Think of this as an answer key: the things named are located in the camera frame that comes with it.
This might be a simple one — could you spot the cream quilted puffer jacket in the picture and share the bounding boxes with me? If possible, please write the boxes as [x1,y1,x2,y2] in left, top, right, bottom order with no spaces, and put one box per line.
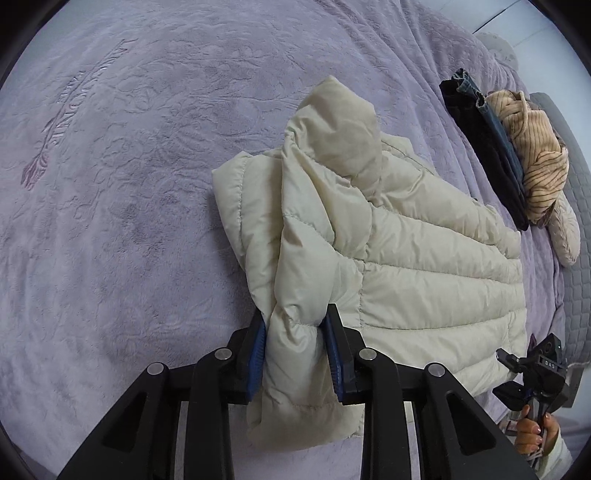
[212,77,527,450]

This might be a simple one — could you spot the person's right hand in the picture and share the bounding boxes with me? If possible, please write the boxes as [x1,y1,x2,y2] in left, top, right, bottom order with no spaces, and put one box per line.
[514,405,560,456]

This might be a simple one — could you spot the grey quilted mattress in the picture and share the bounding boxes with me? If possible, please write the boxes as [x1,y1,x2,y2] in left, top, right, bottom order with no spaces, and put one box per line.
[528,91,591,407]

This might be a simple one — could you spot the cream knit pillow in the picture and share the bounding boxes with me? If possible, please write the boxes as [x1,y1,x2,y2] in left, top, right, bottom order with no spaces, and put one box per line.
[547,192,581,267]

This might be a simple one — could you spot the purple embossed bed blanket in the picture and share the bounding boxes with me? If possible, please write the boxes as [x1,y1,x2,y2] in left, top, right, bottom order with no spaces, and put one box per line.
[0,0,574,480]

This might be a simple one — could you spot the tan striped knit sweater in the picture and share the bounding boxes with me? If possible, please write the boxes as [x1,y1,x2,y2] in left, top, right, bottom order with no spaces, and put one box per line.
[486,90,569,226]

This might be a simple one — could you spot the folded black garment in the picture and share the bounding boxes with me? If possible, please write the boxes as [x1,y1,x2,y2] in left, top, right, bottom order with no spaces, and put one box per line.
[438,78,531,233]

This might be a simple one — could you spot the folded blue jeans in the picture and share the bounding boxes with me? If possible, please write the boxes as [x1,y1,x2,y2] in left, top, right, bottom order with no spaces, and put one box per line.
[454,67,528,218]

